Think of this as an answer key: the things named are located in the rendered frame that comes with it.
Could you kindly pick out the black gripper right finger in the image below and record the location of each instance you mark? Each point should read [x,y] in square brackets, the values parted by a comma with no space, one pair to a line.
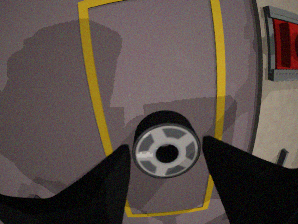
[252,190]

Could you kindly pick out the yellow rectangular outline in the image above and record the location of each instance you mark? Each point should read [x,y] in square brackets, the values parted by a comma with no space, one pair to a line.
[96,98]

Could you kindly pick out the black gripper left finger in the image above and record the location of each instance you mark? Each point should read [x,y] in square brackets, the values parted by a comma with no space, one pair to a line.
[98,198]

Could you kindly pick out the black wheel with grey hub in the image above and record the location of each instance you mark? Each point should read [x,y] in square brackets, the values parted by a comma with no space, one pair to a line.
[163,128]

